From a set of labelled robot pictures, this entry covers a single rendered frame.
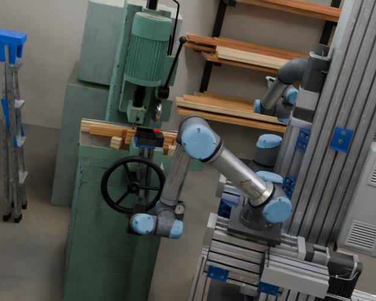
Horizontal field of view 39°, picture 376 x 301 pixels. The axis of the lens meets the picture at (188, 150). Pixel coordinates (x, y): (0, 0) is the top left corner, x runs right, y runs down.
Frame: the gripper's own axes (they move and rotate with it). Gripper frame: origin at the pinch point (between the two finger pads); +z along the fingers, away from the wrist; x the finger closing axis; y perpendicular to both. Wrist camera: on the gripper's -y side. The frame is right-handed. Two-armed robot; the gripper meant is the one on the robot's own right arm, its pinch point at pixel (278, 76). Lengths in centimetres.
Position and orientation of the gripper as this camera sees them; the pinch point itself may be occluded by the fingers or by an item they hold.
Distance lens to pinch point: 317.2
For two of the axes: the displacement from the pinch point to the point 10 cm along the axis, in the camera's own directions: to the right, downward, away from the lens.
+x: 9.9, 0.4, 1.1
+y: -0.7, 9.2, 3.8
